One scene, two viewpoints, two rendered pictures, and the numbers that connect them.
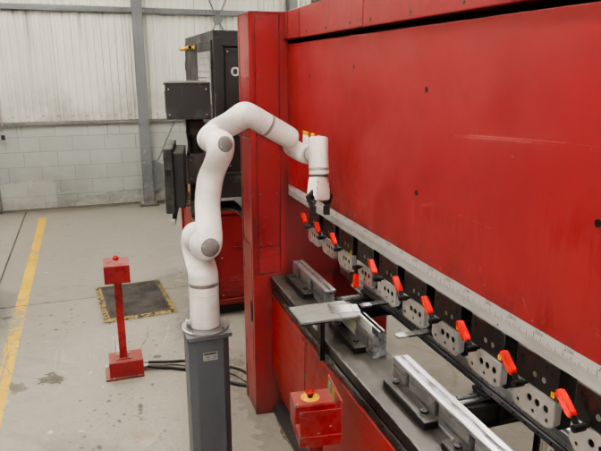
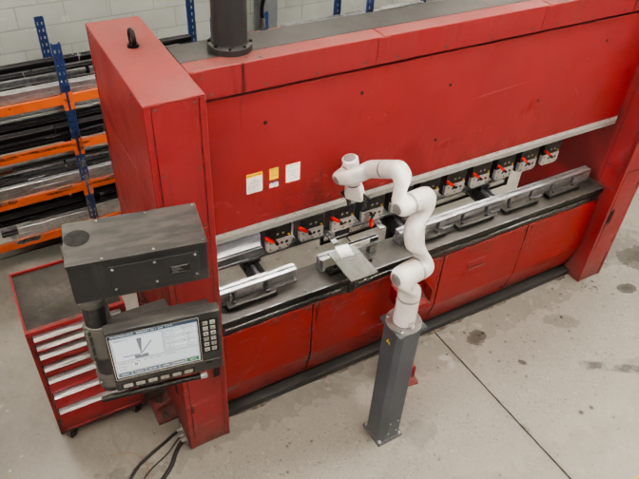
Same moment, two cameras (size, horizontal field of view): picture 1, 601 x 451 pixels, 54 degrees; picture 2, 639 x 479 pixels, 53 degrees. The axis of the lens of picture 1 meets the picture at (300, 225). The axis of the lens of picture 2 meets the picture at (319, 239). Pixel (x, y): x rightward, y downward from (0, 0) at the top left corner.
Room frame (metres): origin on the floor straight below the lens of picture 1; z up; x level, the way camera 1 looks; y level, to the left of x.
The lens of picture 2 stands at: (3.20, 2.54, 3.49)
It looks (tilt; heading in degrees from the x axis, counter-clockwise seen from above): 40 degrees down; 257
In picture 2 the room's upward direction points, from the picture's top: 4 degrees clockwise
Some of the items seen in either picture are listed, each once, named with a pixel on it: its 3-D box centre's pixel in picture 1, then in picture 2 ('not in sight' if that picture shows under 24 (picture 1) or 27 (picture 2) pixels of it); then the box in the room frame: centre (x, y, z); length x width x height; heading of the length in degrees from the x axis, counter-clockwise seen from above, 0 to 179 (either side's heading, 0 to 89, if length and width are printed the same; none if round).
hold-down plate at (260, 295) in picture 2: (300, 286); (251, 298); (2.98, 0.00, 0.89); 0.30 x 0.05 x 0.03; 19
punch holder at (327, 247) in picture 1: (336, 237); (308, 223); (2.65, -0.17, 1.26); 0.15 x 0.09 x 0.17; 19
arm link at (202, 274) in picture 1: (199, 252); (407, 282); (2.25, 0.40, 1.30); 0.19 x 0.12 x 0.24; 27
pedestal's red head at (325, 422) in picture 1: (315, 410); (410, 292); (2.01, -0.06, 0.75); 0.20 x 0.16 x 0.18; 11
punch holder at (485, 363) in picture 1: (497, 348); (476, 171); (1.51, -0.55, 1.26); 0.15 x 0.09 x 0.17; 19
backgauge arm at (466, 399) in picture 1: (512, 400); (384, 210); (1.99, -0.79, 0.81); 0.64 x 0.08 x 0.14; 109
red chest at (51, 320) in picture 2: not in sight; (83, 350); (3.97, -0.10, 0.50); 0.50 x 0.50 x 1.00; 19
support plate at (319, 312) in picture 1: (323, 311); (352, 262); (2.39, -0.10, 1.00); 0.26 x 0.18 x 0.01; 109
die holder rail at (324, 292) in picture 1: (313, 282); (255, 285); (2.96, -0.07, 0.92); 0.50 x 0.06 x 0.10; 19
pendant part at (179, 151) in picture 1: (176, 174); (164, 341); (3.41, 0.72, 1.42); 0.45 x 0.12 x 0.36; 9
